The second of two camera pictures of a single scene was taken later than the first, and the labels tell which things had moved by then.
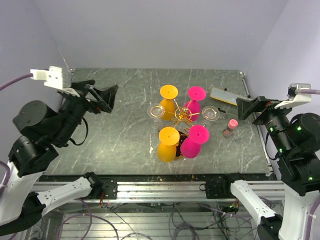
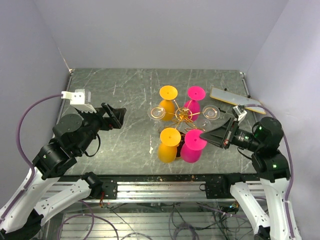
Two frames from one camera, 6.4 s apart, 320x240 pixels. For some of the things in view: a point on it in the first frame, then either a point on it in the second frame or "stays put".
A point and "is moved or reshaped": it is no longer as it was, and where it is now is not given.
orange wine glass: (168, 92) stays put
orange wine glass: (168, 137) stays put
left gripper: (105, 99) to (116, 114)
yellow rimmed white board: (226, 96) stays put
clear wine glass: (210, 113) stays put
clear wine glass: (156, 111) stays put
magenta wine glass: (196, 93) stays put
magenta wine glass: (190, 147) is moved or reshaped
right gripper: (246, 106) to (222, 135)
